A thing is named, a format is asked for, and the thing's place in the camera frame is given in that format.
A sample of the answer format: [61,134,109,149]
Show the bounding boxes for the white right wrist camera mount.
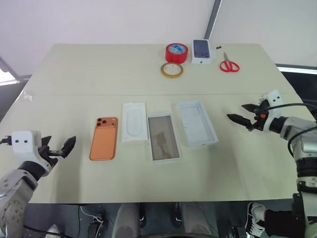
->
[259,89,284,132]

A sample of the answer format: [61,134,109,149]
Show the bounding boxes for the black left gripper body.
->
[38,145,63,171]

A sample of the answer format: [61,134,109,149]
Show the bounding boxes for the black and white sneaker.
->
[244,202,267,237]

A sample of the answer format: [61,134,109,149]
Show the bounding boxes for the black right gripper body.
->
[249,100,271,132]

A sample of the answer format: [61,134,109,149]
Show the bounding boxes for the red-handled scissors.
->
[219,52,241,73]

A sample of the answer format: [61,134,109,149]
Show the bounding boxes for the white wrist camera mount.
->
[11,130,53,177]
[259,89,284,132]

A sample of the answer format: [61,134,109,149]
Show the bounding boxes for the black shoe with white mark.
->
[170,202,183,229]
[138,202,146,228]

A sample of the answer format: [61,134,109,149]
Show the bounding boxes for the white empty box lid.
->
[176,99,219,148]

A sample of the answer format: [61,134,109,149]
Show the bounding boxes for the black trouser leg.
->
[264,209,299,238]

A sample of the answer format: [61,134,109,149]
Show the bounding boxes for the grey metal beam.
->
[203,0,223,40]

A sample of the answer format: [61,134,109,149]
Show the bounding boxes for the red tape roll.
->
[165,43,189,64]

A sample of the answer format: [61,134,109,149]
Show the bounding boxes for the orange smartphone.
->
[89,117,119,162]

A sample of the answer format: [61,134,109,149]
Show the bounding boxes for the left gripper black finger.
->
[58,135,77,159]
[41,135,53,149]

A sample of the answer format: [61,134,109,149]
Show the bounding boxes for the white box base, brown inside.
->
[147,113,183,163]

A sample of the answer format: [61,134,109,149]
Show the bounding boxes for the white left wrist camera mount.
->
[11,130,53,177]

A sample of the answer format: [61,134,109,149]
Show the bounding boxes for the white moulded insert tray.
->
[121,101,149,143]

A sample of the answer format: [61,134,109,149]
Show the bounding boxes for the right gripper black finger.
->
[241,103,260,114]
[226,113,256,130]

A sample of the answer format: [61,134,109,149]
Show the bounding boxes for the dark panel with silver edge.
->
[276,63,317,122]

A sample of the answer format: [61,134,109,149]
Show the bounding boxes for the grey metal window frame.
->
[0,56,32,86]

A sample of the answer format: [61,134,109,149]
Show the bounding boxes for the yellow tape roll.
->
[159,62,184,79]

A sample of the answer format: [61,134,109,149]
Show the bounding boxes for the white floor cable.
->
[78,205,105,225]

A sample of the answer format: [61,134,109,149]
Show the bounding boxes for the grey rounded leg cover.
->
[111,203,141,238]
[181,202,212,238]

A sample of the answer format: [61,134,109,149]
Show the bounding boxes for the white phone box, purple print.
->
[191,39,215,65]

